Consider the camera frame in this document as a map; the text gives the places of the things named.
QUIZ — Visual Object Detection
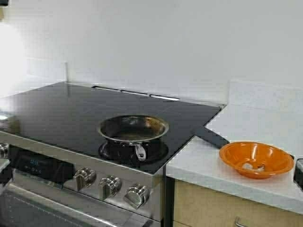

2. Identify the black glass stove cooktop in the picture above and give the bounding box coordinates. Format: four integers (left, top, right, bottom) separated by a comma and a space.
0, 83, 220, 174

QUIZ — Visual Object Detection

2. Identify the orange plastic bowl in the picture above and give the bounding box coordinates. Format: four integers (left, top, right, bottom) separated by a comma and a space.
219, 141, 294, 179

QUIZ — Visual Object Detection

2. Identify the steel drawer handle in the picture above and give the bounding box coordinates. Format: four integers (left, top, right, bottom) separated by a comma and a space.
234, 217, 247, 227

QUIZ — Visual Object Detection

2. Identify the left steel stove knob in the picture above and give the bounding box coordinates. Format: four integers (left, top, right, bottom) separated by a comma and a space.
73, 167, 96, 191

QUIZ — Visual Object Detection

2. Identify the stainless steel oven front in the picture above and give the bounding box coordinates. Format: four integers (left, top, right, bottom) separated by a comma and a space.
0, 132, 170, 227

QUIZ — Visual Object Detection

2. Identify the raw shrimp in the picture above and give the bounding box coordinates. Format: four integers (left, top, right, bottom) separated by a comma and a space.
242, 163, 265, 172

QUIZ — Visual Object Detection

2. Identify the wooden cabinet drawer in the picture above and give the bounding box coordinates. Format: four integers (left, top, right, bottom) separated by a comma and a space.
173, 181, 303, 227

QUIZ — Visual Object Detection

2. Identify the black appliance at right edge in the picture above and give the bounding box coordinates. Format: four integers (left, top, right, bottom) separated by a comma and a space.
294, 158, 303, 190

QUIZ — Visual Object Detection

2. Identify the steel stove knob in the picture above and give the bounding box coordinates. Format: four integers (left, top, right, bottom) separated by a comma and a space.
124, 183, 150, 210
73, 167, 96, 191
98, 175, 122, 200

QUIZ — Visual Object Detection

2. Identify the right steel stove knob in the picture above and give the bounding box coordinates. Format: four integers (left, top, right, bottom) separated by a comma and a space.
124, 183, 150, 210

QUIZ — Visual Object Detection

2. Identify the middle steel stove knob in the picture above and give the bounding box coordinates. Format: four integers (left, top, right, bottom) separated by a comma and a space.
98, 175, 122, 200

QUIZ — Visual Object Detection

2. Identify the black spatula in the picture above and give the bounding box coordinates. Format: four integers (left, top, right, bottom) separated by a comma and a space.
192, 126, 230, 149

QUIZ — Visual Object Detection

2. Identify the far left stove knob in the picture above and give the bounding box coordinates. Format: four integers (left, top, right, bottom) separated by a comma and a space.
0, 143, 9, 158

